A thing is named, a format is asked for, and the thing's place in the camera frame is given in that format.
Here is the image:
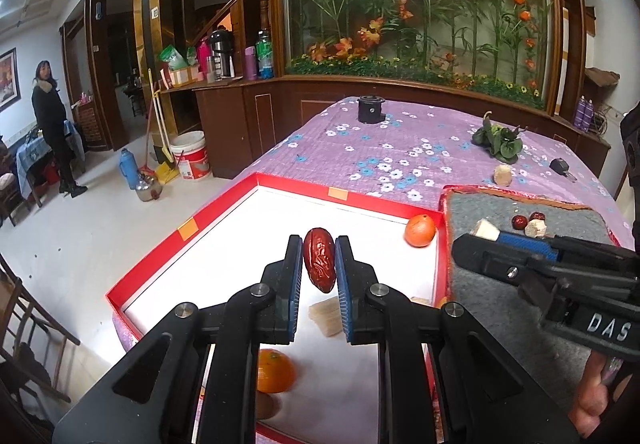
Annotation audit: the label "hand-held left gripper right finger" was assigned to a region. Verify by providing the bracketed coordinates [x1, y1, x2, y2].
[335, 235, 581, 444]

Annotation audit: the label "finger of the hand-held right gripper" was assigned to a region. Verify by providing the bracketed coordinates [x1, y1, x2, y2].
[497, 231, 640, 275]
[451, 233, 566, 315]

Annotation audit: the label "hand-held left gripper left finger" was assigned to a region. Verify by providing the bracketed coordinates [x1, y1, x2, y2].
[52, 234, 304, 444]

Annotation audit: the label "pale sugarcane piece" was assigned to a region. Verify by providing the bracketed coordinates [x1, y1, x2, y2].
[308, 301, 346, 337]
[472, 219, 501, 241]

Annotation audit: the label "red box with white inside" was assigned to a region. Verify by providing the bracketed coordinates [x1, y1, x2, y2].
[105, 171, 453, 444]

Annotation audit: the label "person's right hand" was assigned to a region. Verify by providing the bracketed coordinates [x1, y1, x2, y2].
[570, 351, 626, 432]

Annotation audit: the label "grey felt mat red trim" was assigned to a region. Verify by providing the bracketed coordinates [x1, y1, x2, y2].
[440, 184, 623, 444]

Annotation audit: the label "orange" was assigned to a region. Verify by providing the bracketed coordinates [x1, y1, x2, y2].
[257, 349, 296, 394]
[404, 214, 437, 247]

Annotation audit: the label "black car key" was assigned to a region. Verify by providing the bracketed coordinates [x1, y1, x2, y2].
[549, 157, 578, 183]

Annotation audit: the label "green leafy vegetable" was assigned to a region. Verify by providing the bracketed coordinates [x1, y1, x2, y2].
[472, 111, 525, 165]

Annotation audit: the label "person's dark jacket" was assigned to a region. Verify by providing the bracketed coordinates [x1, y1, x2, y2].
[619, 104, 640, 235]

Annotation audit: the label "purple floral tablecloth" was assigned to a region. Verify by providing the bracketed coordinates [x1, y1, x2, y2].
[112, 94, 635, 444]

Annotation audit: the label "dark wooden sideboard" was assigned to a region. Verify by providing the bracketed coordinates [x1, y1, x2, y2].
[155, 74, 612, 181]

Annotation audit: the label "white and red bucket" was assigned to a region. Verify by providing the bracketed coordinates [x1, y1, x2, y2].
[169, 130, 210, 181]

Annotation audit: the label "yellow dustpan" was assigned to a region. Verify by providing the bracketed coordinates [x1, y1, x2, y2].
[154, 159, 181, 186]

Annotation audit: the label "metal kettle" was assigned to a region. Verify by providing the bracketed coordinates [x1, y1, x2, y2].
[135, 171, 164, 203]

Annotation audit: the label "black cylindrical holder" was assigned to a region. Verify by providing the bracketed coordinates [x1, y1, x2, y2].
[356, 94, 386, 124]

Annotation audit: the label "blue thermos flask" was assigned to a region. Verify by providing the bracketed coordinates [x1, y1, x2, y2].
[119, 147, 140, 190]

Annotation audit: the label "green labelled plastic bottle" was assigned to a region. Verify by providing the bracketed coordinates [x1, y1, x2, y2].
[256, 28, 275, 79]

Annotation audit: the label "black and silver thermos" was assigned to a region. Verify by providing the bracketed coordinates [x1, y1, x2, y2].
[209, 28, 235, 80]

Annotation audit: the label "wooden chair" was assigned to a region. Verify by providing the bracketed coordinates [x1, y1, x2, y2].
[0, 251, 82, 427]

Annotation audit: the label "green packet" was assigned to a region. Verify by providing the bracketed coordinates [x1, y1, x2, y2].
[159, 46, 188, 71]

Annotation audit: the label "table with blue cloth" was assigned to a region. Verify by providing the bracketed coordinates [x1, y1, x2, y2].
[15, 121, 87, 197]

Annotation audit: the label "tangled cables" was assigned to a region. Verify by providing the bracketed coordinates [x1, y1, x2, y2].
[592, 107, 622, 136]

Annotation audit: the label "wooden wall shelf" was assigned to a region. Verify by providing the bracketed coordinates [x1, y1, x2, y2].
[585, 67, 621, 90]

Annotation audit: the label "yellow handled broom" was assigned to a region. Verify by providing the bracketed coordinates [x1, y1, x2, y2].
[146, 68, 173, 165]

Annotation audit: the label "framed wall picture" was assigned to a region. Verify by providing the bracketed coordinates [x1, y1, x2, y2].
[0, 47, 23, 113]

